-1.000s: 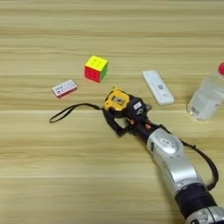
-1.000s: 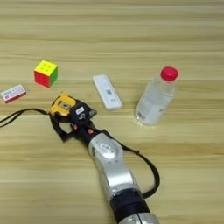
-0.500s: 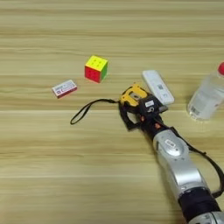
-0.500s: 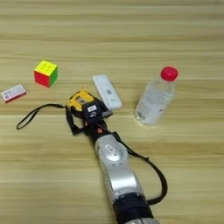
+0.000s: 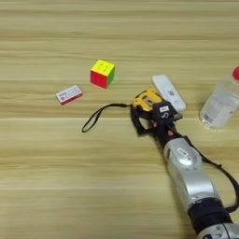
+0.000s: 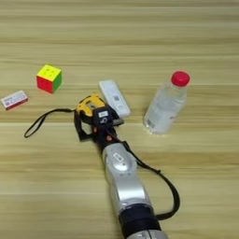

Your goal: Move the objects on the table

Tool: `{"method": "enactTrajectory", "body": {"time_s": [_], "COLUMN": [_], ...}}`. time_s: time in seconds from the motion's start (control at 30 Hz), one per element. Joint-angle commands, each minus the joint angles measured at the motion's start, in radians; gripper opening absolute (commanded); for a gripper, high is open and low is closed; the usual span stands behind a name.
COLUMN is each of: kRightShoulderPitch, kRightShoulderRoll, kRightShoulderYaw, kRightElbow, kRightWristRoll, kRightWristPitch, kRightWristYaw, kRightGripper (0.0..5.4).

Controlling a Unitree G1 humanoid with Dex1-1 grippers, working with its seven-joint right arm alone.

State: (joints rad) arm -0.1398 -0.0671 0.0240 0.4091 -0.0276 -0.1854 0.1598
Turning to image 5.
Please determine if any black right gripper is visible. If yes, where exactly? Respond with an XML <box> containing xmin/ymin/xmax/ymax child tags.
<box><xmin>129</xmin><ymin>105</ymin><xmax>189</xmax><ymax>149</ymax></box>

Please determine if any yellow black tape measure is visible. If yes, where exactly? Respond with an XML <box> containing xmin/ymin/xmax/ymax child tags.
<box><xmin>81</xmin><ymin>88</ymin><xmax>163</xmax><ymax>134</ymax></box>

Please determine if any white remote control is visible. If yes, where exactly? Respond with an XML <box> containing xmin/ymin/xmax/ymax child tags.
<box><xmin>150</xmin><ymin>74</ymin><xmax>188</xmax><ymax>113</ymax></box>

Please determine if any clear bottle with red cap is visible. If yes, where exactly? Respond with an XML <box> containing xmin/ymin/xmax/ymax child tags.
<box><xmin>199</xmin><ymin>65</ymin><xmax>239</xmax><ymax>131</ymax></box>

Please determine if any black box with white label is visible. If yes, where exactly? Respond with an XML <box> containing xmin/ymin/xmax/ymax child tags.
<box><xmin>151</xmin><ymin>100</ymin><xmax>176</xmax><ymax>123</ymax></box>

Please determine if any colourful puzzle cube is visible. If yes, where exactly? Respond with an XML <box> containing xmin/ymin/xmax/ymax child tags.
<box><xmin>90</xmin><ymin>59</ymin><xmax>117</xmax><ymax>90</ymax></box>

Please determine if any small red and white box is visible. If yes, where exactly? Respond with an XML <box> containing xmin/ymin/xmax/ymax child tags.
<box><xmin>55</xmin><ymin>84</ymin><xmax>84</xmax><ymax>106</ymax></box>

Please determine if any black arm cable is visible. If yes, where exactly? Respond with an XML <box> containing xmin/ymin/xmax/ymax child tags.
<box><xmin>186</xmin><ymin>134</ymin><xmax>239</xmax><ymax>215</ymax></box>

